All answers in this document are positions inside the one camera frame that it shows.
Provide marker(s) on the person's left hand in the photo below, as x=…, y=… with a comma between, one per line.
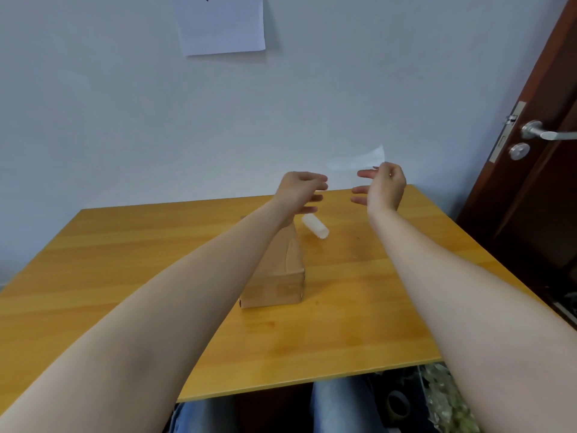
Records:
x=295, y=193

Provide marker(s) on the person's right hand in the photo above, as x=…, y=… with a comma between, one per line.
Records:
x=387, y=189

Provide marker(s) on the white backing paper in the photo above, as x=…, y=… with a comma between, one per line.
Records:
x=315, y=226

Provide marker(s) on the white shipping label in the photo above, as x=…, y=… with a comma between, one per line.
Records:
x=360, y=158

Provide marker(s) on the brown cardboard box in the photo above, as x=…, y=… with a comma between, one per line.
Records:
x=279, y=284

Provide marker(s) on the person's right forearm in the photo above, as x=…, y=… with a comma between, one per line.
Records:
x=473, y=320

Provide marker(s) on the person's left forearm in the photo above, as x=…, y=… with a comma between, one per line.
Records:
x=148, y=329

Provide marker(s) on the person's right leg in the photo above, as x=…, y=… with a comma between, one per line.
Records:
x=347, y=410

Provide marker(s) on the person's leg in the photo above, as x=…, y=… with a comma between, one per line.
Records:
x=347, y=410
x=203, y=417

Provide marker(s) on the person's left leg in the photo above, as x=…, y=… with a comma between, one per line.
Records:
x=203, y=417

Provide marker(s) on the silver door latch plate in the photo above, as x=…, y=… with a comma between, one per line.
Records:
x=504, y=139

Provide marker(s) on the dark brown wooden door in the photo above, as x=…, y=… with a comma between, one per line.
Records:
x=536, y=198

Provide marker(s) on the brown tape roll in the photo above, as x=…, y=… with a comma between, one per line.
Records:
x=392, y=403

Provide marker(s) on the clear bubble wrap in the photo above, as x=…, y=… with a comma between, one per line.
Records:
x=444, y=401

